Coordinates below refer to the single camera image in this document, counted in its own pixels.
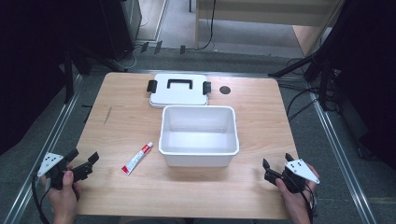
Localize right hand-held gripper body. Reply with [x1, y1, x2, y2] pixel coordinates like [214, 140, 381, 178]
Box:
[263, 159, 321, 194]

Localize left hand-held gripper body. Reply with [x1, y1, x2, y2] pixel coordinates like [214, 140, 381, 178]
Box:
[36, 151, 77, 191]

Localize person's right hand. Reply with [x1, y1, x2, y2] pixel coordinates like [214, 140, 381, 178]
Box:
[275, 162, 320, 218]

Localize person's left hand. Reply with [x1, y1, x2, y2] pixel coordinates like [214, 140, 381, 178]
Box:
[40, 164, 83, 217]

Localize white and red ointment tube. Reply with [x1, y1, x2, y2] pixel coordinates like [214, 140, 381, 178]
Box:
[120, 141, 155, 177]

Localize black upright stand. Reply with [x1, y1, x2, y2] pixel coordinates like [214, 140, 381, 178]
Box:
[63, 46, 77, 105]

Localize white plastic storage box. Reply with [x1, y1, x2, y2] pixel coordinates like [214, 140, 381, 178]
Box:
[158, 105, 241, 168]

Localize black tripod stand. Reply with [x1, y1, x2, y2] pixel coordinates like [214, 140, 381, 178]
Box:
[267, 46, 335, 111]

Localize dark curtain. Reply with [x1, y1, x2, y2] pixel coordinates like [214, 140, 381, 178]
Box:
[0, 0, 106, 157]
[321, 0, 396, 172]

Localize black cabinet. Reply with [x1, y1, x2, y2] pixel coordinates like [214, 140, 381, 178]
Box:
[98, 0, 143, 63]

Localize aluminium floor rail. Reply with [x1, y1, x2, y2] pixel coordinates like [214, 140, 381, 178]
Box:
[306, 81, 379, 224]
[2, 74, 84, 224]

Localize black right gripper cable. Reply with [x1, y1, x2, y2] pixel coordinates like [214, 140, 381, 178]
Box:
[299, 182, 318, 224]

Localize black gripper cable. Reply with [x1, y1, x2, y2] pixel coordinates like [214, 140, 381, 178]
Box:
[31, 174, 52, 224]
[299, 182, 318, 224]

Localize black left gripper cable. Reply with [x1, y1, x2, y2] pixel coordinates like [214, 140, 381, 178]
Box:
[31, 174, 52, 224]

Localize black floor cables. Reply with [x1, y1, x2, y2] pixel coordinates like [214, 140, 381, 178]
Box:
[278, 57, 340, 123]

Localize white floor cable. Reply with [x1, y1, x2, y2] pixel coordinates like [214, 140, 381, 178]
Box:
[121, 15, 149, 71]

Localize white lid with black handle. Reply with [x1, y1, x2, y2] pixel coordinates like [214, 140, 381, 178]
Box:
[146, 73, 213, 109]

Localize light wooden furniture frame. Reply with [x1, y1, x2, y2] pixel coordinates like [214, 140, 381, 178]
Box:
[194, 0, 346, 58]

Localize black hanging cable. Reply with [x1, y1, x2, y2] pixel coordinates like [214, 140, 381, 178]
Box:
[199, 0, 218, 51]

